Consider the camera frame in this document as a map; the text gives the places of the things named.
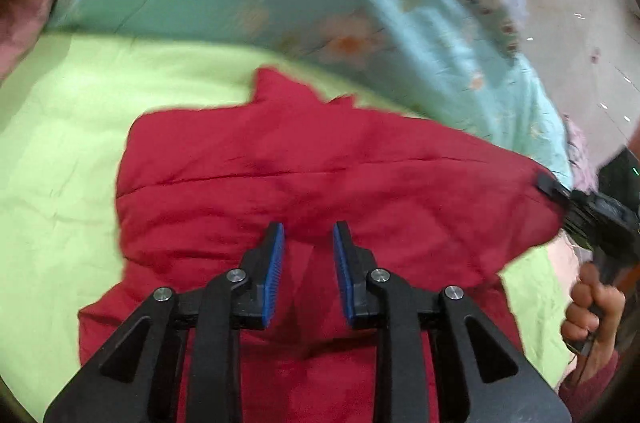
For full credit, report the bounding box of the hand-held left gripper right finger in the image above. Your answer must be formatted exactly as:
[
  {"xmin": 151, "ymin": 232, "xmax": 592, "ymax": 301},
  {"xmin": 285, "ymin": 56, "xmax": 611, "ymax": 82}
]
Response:
[{"xmin": 332, "ymin": 221, "xmax": 572, "ymax": 423}]

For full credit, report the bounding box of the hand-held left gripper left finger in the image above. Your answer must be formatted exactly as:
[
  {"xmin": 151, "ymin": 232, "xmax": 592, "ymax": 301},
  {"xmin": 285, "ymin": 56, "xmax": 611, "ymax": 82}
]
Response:
[{"xmin": 44, "ymin": 222, "xmax": 286, "ymax": 423}]

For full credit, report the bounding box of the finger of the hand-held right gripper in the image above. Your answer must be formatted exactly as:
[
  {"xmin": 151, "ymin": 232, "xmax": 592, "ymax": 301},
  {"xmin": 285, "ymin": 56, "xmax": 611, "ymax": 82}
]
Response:
[{"xmin": 536, "ymin": 172, "xmax": 572, "ymax": 206}]

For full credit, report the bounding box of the red quilted garment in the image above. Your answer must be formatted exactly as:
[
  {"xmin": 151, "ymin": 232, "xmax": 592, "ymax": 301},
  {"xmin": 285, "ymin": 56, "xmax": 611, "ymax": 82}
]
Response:
[{"xmin": 77, "ymin": 67, "xmax": 565, "ymax": 423}]

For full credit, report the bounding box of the person's right forearm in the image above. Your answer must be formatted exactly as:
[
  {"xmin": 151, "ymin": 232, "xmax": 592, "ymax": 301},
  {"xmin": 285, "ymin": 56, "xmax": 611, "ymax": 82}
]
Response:
[{"xmin": 557, "ymin": 349, "xmax": 623, "ymax": 423}]

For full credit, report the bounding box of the person's right hand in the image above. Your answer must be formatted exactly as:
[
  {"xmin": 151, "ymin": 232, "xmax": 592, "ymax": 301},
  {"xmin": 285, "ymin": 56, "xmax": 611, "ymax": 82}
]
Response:
[{"xmin": 560, "ymin": 262, "xmax": 627, "ymax": 357}]

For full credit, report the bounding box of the pale pink mattress cover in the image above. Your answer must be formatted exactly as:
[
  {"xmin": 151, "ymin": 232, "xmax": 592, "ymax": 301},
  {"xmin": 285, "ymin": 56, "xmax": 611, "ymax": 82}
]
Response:
[{"xmin": 547, "ymin": 245, "xmax": 593, "ymax": 304}]

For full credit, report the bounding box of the light green bedsheet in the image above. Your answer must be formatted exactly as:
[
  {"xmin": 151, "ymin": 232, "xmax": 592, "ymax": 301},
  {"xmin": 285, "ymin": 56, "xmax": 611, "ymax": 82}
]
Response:
[{"xmin": 0, "ymin": 30, "xmax": 576, "ymax": 409}]

